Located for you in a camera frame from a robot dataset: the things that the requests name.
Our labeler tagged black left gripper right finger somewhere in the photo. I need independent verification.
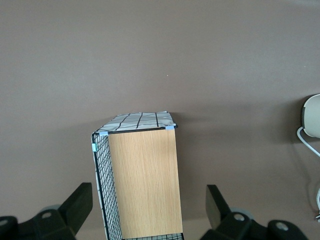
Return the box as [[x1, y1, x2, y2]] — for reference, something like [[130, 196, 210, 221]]
[[201, 184, 308, 240]]

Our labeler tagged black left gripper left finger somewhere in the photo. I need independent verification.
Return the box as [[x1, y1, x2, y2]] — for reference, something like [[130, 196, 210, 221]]
[[0, 182, 93, 240]]

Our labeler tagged white two-slot toaster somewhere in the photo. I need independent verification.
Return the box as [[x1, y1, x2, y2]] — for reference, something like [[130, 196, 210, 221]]
[[301, 94, 320, 139]]

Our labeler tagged light wooden shelf insert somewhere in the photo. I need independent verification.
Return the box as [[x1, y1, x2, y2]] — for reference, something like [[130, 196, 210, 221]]
[[108, 129, 184, 240]]

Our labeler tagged black wire basket checked liner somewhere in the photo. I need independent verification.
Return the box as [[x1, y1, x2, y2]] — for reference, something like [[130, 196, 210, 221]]
[[89, 112, 185, 240]]

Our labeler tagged white toaster power cable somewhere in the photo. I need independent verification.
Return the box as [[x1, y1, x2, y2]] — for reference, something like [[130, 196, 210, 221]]
[[296, 126, 320, 222]]

